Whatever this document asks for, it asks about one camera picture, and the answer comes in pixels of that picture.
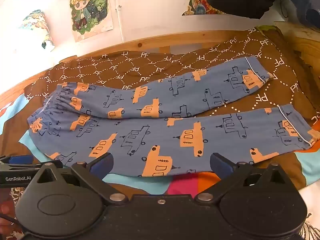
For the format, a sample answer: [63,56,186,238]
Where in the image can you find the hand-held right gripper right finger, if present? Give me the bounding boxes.
[195,152,292,203]

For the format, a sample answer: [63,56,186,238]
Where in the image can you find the white wall pipe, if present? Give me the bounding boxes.
[115,5,125,43]

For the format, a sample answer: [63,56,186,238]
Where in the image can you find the blue translucent container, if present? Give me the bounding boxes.
[289,0,320,29]

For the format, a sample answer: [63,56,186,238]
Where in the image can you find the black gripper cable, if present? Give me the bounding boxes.
[0,213,27,232]

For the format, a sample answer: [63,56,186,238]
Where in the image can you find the orange blue green striped cloth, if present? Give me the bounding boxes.
[0,186,320,240]

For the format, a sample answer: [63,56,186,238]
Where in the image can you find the worn wooden shelf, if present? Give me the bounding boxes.
[274,21,320,68]

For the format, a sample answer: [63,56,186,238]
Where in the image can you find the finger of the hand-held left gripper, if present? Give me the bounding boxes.
[0,154,63,169]

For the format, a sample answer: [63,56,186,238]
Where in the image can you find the pale cut-out wall poster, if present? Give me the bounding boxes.
[18,9,55,52]

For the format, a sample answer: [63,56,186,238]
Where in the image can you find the wooden bed frame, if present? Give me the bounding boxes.
[0,29,255,107]

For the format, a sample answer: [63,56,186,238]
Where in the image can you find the blue car print pants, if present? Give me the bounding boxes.
[27,56,320,178]

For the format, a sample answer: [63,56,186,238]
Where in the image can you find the cartoon character wall poster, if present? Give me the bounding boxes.
[69,0,113,42]

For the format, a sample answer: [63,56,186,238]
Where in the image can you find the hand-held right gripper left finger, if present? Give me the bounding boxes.
[30,152,128,204]

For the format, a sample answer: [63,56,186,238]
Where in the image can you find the brown patterned multicolour blanket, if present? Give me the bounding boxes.
[0,25,320,198]

